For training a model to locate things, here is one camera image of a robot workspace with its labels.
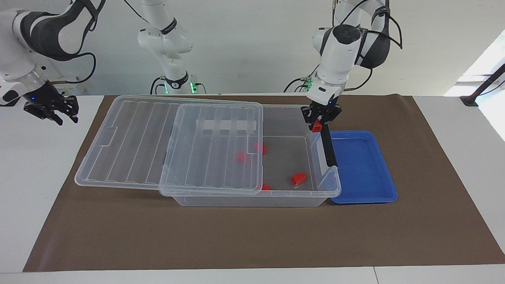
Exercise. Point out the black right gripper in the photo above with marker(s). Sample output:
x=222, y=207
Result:
x=43, y=100

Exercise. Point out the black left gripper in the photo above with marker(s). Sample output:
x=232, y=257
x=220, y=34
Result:
x=321, y=110

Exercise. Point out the red block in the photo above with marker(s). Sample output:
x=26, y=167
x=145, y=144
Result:
x=266, y=187
x=317, y=125
x=240, y=157
x=298, y=178
x=260, y=148

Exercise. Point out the clear ribbed box lid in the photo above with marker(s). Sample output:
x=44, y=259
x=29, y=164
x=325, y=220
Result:
x=118, y=157

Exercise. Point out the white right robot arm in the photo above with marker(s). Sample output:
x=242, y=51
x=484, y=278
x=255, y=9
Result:
x=15, y=59

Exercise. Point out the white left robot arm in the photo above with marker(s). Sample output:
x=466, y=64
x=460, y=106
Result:
x=335, y=59

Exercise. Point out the black box latch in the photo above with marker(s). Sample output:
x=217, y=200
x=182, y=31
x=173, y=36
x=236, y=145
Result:
x=329, y=150

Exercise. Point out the blue plastic tray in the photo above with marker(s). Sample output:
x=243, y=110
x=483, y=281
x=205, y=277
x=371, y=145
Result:
x=363, y=169

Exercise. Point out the clear plastic storage box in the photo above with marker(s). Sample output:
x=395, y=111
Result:
x=252, y=201

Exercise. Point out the white power strip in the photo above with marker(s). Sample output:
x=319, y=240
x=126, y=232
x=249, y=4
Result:
x=69, y=88

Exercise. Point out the brown table mat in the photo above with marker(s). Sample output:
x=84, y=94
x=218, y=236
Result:
x=236, y=236

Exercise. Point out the black pole stand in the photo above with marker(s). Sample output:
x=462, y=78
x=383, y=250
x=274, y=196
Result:
x=473, y=96

